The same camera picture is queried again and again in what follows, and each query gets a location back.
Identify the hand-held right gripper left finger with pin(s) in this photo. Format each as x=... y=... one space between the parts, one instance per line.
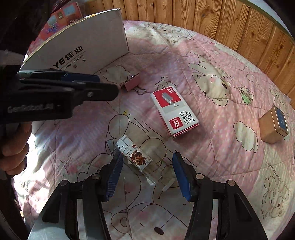
x=114 y=177

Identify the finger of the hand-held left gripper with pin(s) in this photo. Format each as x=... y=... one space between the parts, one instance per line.
x=80 y=77
x=99 y=92

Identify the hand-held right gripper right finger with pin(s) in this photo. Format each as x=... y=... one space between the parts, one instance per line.
x=182 y=180

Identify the white printed lighter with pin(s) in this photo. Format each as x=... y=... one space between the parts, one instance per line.
x=136 y=157

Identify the white cardboard box yellow tape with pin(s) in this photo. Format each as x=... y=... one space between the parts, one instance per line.
x=80 y=39

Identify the person's left forearm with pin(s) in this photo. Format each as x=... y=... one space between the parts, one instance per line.
x=23 y=34

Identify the person's left hand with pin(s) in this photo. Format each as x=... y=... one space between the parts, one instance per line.
x=16 y=147

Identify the small clear plastic piece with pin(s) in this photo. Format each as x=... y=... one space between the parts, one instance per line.
x=151 y=181
x=166 y=185

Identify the pink binder clip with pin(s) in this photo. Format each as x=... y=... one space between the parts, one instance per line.
x=129 y=85

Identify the pink printed blanket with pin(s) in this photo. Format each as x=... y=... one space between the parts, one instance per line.
x=219 y=161

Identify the colourful toy box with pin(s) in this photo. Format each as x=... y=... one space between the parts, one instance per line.
x=62 y=20

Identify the red white staples box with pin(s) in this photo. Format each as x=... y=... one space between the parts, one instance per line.
x=175 y=110

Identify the gold tin blue lid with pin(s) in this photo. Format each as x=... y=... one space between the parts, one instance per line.
x=269 y=129

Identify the wooden headboard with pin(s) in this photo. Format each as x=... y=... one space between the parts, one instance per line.
x=230 y=23

